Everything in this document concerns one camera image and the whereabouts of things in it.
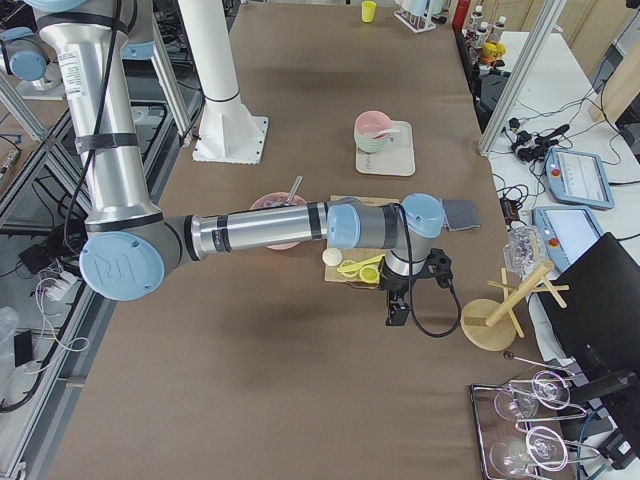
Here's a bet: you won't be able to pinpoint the black monitor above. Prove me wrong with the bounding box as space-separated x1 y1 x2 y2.
540 233 639 437

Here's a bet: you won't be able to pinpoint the upper wine glass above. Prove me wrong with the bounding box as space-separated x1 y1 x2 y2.
494 370 570 422

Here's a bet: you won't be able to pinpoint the metal ice scoop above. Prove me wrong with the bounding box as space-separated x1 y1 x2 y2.
283 175 303 206

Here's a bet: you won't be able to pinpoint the small pink bowl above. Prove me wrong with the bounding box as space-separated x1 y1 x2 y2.
354 110 392 134

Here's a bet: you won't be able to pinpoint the teach pendant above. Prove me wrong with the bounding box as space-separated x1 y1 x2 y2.
532 205 604 272
545 148 615 210

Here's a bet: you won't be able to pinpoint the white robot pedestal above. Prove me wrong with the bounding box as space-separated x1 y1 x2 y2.
179 0 269 165

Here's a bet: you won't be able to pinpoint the wooden cup tree stand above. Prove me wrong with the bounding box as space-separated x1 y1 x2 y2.
461 260 569 352

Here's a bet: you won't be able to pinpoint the wine glass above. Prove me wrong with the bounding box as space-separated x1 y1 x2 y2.
489 426 569 479
494 370 570 422

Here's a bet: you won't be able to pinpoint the white rack with cups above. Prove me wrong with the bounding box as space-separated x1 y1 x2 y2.
394 0 443 33

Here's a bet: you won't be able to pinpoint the yellow plastic knife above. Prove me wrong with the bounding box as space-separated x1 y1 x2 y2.
337 254 385 276

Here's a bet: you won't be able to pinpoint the lower wine glass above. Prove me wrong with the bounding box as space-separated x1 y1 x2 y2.
489 426 569 479

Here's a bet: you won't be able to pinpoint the white plastic spoon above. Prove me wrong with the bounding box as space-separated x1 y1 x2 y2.
362 128 400 139

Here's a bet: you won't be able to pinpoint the upper teach pendant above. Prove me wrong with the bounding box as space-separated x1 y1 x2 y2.
545 148 615 210

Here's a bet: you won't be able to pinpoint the stacked green bowls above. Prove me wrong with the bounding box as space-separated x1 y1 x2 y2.
354 131 390 154

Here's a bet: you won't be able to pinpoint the lower teach pendant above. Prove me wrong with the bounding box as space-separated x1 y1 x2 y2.
532 205 604 272

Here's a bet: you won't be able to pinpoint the bamboo cutting board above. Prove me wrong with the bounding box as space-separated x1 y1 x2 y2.
323 195 402 286

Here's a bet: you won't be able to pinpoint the cream rabbit tray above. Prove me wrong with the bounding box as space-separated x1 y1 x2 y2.
355 120 416 177

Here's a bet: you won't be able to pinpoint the black wire glass rack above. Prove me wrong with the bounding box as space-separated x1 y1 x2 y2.
469 370 600 479

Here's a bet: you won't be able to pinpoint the pink bowl with ice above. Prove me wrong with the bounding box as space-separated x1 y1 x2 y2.
250 192 307 251

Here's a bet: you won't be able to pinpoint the clear glass mug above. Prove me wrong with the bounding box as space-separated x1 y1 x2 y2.
503 226 547 278

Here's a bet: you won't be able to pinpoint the yellow cup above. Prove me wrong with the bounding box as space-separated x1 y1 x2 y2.
361 0 377 23

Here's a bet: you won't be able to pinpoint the white garlic bulb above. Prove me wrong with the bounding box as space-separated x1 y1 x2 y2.
322 247 343 267

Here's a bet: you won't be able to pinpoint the lemon half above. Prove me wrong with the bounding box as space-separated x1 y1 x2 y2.
358 264 380 285

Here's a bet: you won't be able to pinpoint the grey folded cloth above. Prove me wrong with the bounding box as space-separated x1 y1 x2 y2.
441 199 481 231

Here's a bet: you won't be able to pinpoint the aluminium frame post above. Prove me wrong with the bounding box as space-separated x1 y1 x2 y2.
478 0 566 158

